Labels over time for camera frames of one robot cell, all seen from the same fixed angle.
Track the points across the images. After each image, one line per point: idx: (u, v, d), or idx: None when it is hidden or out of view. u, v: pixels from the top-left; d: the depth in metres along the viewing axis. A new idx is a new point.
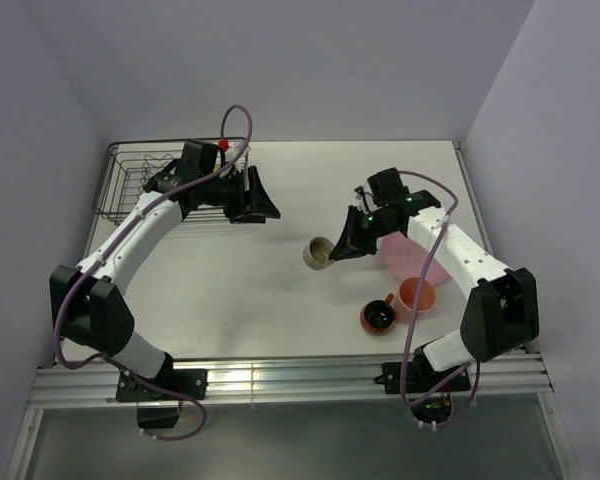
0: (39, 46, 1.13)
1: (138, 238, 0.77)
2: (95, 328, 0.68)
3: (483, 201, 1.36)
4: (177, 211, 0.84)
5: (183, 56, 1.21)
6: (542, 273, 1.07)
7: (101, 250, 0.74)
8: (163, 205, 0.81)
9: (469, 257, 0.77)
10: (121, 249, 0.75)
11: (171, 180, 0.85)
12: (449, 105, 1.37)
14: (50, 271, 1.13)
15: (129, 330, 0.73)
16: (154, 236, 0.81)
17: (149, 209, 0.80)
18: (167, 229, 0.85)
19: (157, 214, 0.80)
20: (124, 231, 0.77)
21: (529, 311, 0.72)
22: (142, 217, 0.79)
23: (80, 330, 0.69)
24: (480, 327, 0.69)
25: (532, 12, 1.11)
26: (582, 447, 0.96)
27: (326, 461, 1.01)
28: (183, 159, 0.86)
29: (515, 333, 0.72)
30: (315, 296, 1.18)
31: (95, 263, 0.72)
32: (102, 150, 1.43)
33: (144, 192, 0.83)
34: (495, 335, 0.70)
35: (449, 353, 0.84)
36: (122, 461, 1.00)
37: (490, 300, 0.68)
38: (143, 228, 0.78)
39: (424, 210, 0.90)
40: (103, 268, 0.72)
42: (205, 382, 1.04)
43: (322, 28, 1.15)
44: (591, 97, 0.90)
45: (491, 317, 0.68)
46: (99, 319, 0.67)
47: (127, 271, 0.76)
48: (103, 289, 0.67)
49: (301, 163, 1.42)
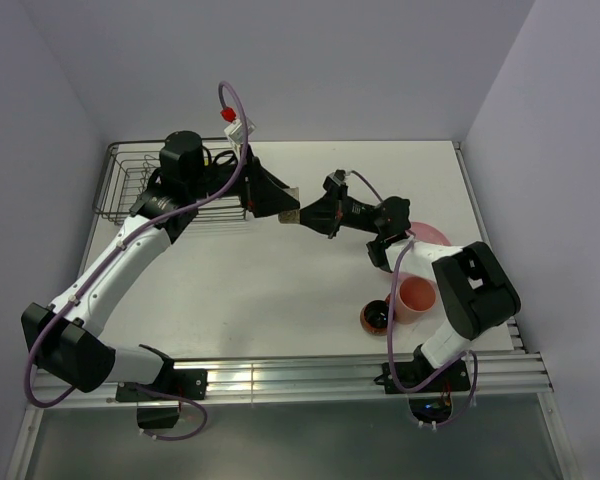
0: (40, 47, 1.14)
1: (116, 273, 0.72)
2: (71, 370, 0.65)
3: (484, 201, 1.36)
4: (165, 238, 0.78)
5: (182, 56, 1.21)
6: (543, 273, 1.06)
7: (76, 287, 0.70)
8: (147, 233, 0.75)
9: (431, 251, 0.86)
10: (97, 285, 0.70)
11: (160, 199, 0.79)
12: (449, 105, 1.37)
14: (49, 272, 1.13)
15: (109, 365, 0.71)
16: (136, 265, 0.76)
17: (131, 238, 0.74)
18: (152, 257, 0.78)
19: (139, 244, 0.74)
20: (102, 265, 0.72)
21: (498, 276, 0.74)
22: (122, 248, 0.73)
23: (54, 371, 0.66)
24: (453, 296, 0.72)
25: (532, 10, 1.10)
26: (583, 448, 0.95)
27: (326, 461, 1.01)
28: (165, 169, 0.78)
29: (496, 301, 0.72)
30: (315, 297, 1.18)
31: (67, 304, 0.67)
32: (102, 150, 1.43)
33: (130, 216, 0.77)
34: (470, 296, 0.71)
35: (444, 345, 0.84)
36: (122, 461, 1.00)
37: (447, 263, 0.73)
38: (124, 261, 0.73)
39: (398, 242, 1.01)
40: (76, 308, 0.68)
42: (205, 382, 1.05)
43: (322, 27, 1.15)
44: (592, 95, 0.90)
45: (456, 282, 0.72)
46: (72, 363, 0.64)
47: (107, 306, 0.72)
48: (75, 334, 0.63)
49: (300, 162, 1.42)
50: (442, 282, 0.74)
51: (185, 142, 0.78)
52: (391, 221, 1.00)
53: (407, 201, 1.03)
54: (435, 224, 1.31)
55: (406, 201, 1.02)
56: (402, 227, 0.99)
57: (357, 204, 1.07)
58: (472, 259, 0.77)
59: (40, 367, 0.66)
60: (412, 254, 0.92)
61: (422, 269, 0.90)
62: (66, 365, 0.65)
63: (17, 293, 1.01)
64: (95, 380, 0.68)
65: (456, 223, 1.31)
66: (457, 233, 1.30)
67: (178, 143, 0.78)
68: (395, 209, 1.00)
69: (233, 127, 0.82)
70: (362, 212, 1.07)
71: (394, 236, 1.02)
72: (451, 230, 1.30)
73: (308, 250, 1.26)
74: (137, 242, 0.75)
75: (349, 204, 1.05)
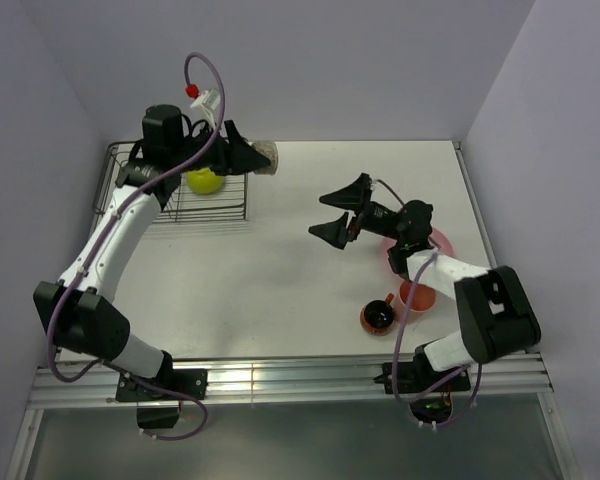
0: (41, 46, 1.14)
1: (116, 242, 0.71)
2: (90, 339, 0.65)
3: (484, 202, 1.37)
4: (155, 205, 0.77)
5: (183, 56, 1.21)
6: (543, 272, 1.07)
7: (81, 259, 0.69)
8: (139, 201, 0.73)
9: (454, 267, 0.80)
10: (102, 255, 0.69)
11: (144, 168, 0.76)
12: (449, 105, 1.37)
14: (49, 271, 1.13)
15: (124, 330, 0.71)
16: (133, 236, 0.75)
17: (124, 207, 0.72)
18: (145, 225, 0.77)
19: (133, 212, 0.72)
20: (101, 237, 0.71)
21: (521, 306, 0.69)
22: (117, 217, 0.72)
23: (74, 345, 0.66)
24: (472, 319, 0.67)
25: (532, 11, 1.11)
26: (582, 448, 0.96)
27: (326, 461, 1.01)
28: (147, 138, 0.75)
29: (513, 330, 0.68)
30: (315, 296, 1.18)
31: (77, 275, 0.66)
32: (102, 151, 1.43)
33: (119, 186, 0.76)
34: (489, 322, 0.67)
35: (451, 353, 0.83)
36: (121, 462, 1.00)
37: (472, 284, 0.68)
38: (120, 231, 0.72)
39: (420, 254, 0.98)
40: (86, 279, 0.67)
42: (205, 382, 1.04)
43: (323, 27, 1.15)
44: (592, 95, 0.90)
45: (479, 306, 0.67)
46: (92, 331, 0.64)
47: (112, 275, 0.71)
48: (90, 301, 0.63)
49: (300, 162, 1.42)
50: (462, 304, 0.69)
51: (166, 111, 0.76)
52: (411, 223, 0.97)
53: (430, 207, 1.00)
54: (436, 224, 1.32)
55: (427, 205, 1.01)
56: (424, 230, 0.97)
57: (381, 208, 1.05)
58: (496, 282, 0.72)
59: (58, 343, 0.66)
60: (434, 267, 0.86)
61: (442, 286, 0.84)
62: (84, 335, 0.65)
63: (18, 292, 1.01)
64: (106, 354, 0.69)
65: (455, 222, 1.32)
66: (457, 233, 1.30)
67: (160, 112, 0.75)
68: (414, 212, 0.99)
69: (208, 95, 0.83)
70: (384, 217, 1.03)
71: (414, 240, 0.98)
72: (451, 231, 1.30)
73: (308, 250, 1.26)
74: (130, 210, 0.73)
75: (372, 208, 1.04)
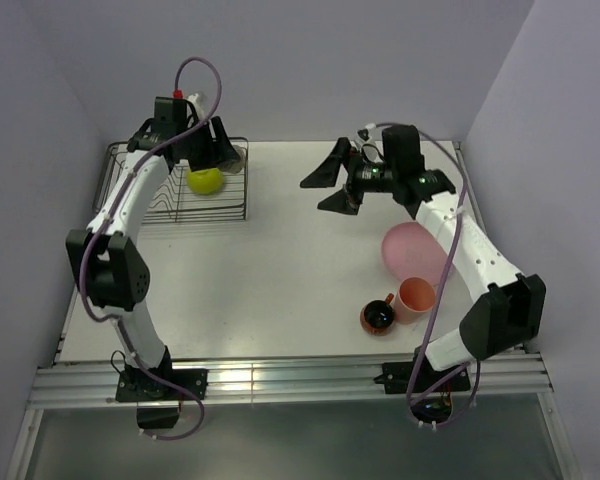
0: (40, 46, 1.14)
1: (136, 196, 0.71)
2: (121, 283, 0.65)
3: (484, 202, 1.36)
4: (164, 169, 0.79)
5: (183, 56, 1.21)
6: (544, 272, 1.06)
7: (104, 209, 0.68)
8: (152, 161, 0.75)
9: (481, 257, 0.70)
10: (124, 205, 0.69)
11: (151, 137, 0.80)
12: (449, 106, 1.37)
14: (49, 271, 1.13)
15: (146, 278, 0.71)
16: (148, 194, 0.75)
17: (139, 167, 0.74)
18: (156, 187, 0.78)
19: (149, 170, 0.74)
20: (120, 191, 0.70)
21: (532, 318, 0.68)
22: (134, 174, 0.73)
23: (104, 292, 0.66)
24: (484, 333, 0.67)
25: (532, 10, 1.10)
26: (583, 448, 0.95)
27: (326, 462, 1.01)
28: (157, 116, 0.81)
29: (515, 335, 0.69)
30: (315, 296, 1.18)
31: (103, 223, 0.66)
32: (102, 151, 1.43)
33: (129, 152, 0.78)
34: (498, 336, 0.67)
35: (450, 351, 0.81)
36: (121, 462, 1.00)
37: (498, 308, 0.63)
38: (138, 185, 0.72)
39: (437, 196, 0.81)
40: (113, 225, 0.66)
42: (205, 382, 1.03)
43: (323, 28, 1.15)
44: (593, 94, 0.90)
45: (497, 326, 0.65)
46: (121, 276, 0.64)
47: (133, 227, 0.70)
48: (120, 242, 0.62)
49: (300, 162, 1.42)
50: (483, 317, 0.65)
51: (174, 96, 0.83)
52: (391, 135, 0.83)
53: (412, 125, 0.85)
54: None
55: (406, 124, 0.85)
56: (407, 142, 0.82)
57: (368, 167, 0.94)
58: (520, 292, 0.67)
59: (89, 293, 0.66)
60: (461, 253, 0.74)
61: (469, 271, 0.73)
62: (116, 280, 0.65)
63: (18, 293, 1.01)
64: (132, 301, 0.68)
65: None
66: None
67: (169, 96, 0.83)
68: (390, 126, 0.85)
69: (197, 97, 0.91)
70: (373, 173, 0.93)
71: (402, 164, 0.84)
72: None
73: (308, 250, 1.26)
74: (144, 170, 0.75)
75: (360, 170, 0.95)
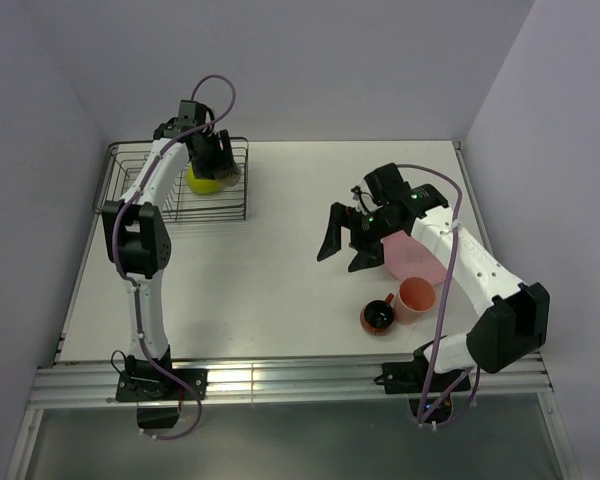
0: (40, 46, 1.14)
1: (162, 174, 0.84)
2: (148, 248, 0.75)
3: (484, 202, 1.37)
4: (184, 156, 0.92)
5: (183, 56, 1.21)
6: (544, 272, 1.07)
7: (135, 183, 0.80)
8: (175, 147, 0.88)
9: (483, 269, 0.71)
10: (153, 181, 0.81)
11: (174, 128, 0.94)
12: (450, 106, 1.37)
14: (49, 271, 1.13)
15: (167, 247, 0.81)
16: (171, 174, 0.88)
17: (165, 150, 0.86)
18: (177, 170, 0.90)
19: (173, 154, 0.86)
20: (148, 169, 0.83)
21: (539, 328, 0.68)
22: (160, 156, 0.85)
23: (132, 257, 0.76)
24: (493, 346, 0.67)
25: (532, 10, 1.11)
26: (583, 448, 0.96)
27: (326, 462, 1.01)
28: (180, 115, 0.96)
29: (524, 347, 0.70)
30: (315, 296, 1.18)
31: (134, 194, 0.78)
32: (102, 151, 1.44)
33: (155, 139, 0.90)
34: (506, 348, 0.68)
35: (452, 357, 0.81)
36: (121, 462, 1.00)
37: (504, 319, 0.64)
38: (163, 166, 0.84)
39: (431, 210, 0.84)
40: (143, 197, 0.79)
42: (205, 382, 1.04)
43: (323, 28, 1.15)
44: (593, 94, 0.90)
45: (504, 338, 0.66)
46: (149, 241, 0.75)
47: (158, 201, 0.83)
48: (149, 211, 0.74)
49: (300, 162, 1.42)
50: (489, 330, 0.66)
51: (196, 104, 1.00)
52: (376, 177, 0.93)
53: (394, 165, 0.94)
54: None
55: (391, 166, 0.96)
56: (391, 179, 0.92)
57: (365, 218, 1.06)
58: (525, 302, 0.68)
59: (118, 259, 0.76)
60: (460, 267, 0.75)
61: (469, 287, 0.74)
62: (143, 245, 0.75)
63: (18, 293, 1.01)
64: (155, 268, 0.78)
65: None
66: None
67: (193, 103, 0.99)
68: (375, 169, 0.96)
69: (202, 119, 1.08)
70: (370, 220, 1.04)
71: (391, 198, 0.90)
72: None
73: (308, 250, 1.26)
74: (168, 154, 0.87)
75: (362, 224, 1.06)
